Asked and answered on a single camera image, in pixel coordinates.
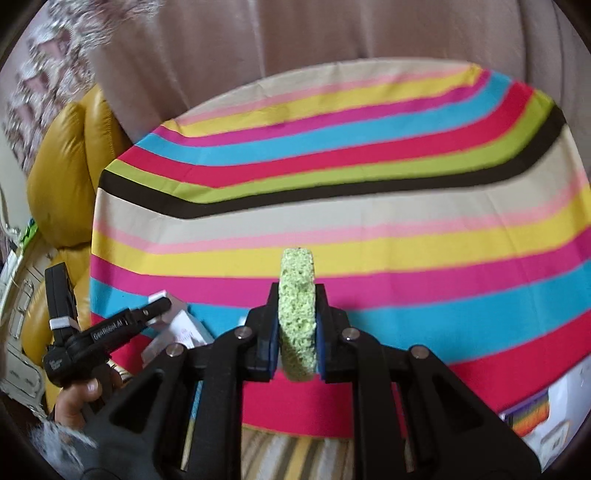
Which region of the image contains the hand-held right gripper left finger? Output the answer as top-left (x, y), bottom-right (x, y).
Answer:
top-left (85, 281), bottom-right (281, 480)

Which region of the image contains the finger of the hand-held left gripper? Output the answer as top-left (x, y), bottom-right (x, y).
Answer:
top-left (129, 298), bottom-right (172, 324)

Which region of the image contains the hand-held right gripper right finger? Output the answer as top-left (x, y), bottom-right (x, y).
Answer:
top-left (316, 282), bottom-right (542, 480)

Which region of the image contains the green sponge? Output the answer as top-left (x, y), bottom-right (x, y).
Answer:
top-left (277, 247), bottom-right (319, 384)

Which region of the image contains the purple cardboard box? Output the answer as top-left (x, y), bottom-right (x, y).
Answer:
top-left (499, 355), bottom-right (587, 472)

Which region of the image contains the person's left hand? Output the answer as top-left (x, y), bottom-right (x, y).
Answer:
top-left (53, 364), bottom-right (125, 428)

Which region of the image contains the white small box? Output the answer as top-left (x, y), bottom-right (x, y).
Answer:
top-left (148, 290), bottom-right (181, 317)
top-left (141, 337), bottom-right (185, 370)

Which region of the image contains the white cabinet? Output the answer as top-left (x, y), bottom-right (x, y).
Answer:
top-left (0, 185), bottom-right (47, 407)

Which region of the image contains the grey furry sleeve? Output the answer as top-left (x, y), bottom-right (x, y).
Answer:
top-left (28, 415), bottom-right (100, 480)

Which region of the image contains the striped colourful tablecloth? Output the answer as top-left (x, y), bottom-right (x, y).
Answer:
top-left (90, 58), bottom-right (591, 437)

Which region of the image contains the yellow leather sofa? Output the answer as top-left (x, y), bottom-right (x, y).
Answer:
top-left (21, 85), bottom-right (134, 416)

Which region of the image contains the beige lace-trimmed curtain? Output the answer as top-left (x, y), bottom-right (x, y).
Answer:
top-left (0, 0), bottom-right (591, 176)

